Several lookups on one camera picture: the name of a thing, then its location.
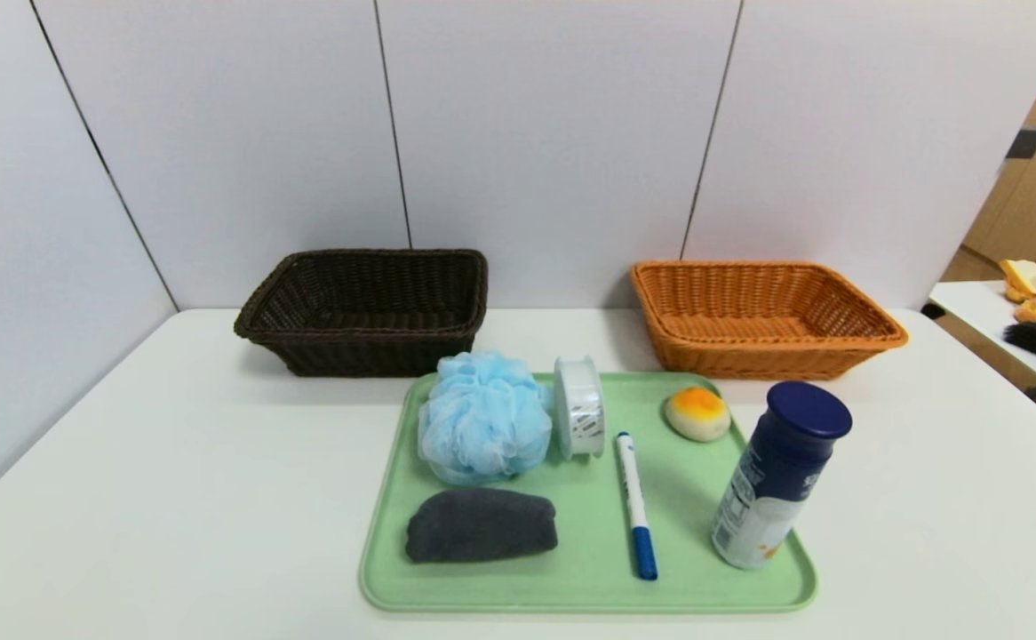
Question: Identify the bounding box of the white tape roll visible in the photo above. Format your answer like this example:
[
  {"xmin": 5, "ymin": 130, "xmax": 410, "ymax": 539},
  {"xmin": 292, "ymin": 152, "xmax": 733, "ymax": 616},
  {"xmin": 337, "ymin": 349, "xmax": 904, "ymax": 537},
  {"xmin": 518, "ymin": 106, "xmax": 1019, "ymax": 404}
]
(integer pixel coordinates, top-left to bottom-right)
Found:
[{"xmin": 554, "ymin": 356, "xmax": 606, "ymax": 460}]

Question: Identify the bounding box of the light blue bath loofah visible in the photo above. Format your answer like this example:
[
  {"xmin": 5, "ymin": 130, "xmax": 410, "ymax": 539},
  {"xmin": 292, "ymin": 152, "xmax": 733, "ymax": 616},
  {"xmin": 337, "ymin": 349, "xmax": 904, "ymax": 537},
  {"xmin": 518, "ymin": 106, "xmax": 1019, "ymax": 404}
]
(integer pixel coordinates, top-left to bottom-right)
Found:
[{"xmin": 418, "ymin": 350, "xmax": 554, "ymax": 487}]

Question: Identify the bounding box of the white bun with orange top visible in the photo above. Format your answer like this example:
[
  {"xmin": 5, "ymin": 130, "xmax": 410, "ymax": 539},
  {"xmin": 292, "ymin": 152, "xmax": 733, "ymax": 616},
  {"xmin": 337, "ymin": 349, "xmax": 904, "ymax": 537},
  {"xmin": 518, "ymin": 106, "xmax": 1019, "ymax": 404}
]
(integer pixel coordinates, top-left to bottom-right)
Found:
[{"xmin": 665, "ymin": 387, "xmax": 732, "ymax": 443}]

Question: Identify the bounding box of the blue and white marker pen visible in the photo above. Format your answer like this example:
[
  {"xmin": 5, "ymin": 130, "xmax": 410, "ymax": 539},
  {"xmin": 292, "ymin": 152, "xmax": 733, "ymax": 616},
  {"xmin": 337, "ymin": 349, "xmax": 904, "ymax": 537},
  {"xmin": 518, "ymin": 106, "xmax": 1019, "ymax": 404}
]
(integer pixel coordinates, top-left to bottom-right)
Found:
[{"xmin": 617, "ymin": 432, "xmax": 659, "ymax": 581}]

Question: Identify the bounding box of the white bottle with blue cap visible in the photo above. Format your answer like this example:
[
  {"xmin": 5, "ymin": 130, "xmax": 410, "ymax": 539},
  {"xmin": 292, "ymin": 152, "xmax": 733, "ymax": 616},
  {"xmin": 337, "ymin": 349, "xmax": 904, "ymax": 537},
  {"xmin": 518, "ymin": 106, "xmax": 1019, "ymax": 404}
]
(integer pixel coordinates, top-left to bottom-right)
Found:
[{"xmin": 712, "ymin": 381, "xmax": 853, "ymax": 570}]

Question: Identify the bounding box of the dark brown wicker basket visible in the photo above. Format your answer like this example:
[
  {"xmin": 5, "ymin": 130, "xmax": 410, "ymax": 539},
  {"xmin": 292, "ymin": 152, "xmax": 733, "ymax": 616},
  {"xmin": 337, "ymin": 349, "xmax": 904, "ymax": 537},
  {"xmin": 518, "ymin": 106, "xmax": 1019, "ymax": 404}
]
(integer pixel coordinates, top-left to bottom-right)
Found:
[{"xmin": 234, "ymin": 249, "xmax": 489, "ymax": 378}]

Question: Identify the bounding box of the orange wicker basket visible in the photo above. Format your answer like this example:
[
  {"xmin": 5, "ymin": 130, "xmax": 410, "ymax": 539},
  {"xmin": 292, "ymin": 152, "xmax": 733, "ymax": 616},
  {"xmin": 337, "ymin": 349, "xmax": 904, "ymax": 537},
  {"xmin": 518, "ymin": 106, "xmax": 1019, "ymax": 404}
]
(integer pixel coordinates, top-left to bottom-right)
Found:
[{"xmin": 631, "ymin": 260, "xmax": 909, "ymax": 381}]

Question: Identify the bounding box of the dark grey rolled towel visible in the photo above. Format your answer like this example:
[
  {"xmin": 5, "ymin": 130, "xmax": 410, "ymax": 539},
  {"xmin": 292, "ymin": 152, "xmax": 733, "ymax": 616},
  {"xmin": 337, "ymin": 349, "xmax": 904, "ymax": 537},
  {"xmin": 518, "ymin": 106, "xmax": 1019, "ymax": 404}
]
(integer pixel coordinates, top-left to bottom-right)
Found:
[{"xmin": 405, "ymin": 487, "xmax": 560, "ymax": 564}]

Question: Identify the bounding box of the light green plastic tray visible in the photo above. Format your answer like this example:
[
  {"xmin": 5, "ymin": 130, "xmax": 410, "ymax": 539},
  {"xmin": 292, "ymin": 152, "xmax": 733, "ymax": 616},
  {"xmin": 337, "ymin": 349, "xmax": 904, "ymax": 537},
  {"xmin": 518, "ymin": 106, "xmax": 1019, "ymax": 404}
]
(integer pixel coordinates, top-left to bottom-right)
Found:
[{"xmin": 359, "ymin": 371, "xmax": 819, "ymax": 614}]

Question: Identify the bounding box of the white side table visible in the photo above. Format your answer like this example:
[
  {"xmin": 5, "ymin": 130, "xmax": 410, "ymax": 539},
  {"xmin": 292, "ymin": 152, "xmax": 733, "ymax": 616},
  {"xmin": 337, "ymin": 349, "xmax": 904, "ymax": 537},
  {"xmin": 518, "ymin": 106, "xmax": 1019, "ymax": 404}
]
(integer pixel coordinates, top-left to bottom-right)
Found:
[{"xmin": 929, "ymin": 263, "xmax": 1036, "ymax": 388}]

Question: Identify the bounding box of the yellow toy bread slice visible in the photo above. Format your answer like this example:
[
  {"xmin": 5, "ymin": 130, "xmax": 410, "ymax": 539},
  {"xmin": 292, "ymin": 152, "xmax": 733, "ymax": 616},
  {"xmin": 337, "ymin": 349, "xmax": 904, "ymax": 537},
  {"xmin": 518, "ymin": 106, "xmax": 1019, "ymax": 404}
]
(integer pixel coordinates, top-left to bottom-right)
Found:
[{"xmin": 999, "ymin": 259, "xmax": 1036, "ymax": 299}]

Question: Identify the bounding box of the light wooden cabinet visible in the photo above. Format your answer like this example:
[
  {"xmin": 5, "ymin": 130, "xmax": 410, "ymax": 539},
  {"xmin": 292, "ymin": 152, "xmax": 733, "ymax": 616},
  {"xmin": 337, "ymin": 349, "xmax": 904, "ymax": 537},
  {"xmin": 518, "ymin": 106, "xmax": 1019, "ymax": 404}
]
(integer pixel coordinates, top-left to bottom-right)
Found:
[{"xmin": 940, "ymin": 9, "xmax": 1036, "ymax": 284}]

